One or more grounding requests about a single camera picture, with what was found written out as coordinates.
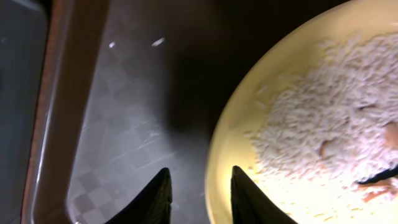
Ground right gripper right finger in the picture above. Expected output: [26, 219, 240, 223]
[231, 166, 297, 224]

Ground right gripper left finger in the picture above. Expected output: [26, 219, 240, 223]
[106, 167, 172, 224]

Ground yellow plate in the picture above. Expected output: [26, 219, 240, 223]
[205, 0, 397, 223]

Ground white rice food scraps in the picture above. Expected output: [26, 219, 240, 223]
[245, 32, 398, 203]

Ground brown serving tray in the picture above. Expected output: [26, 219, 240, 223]
[22, 0, 337, 223]

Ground grey plastic dish rack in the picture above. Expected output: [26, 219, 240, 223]
[1, 0, 49, 223]

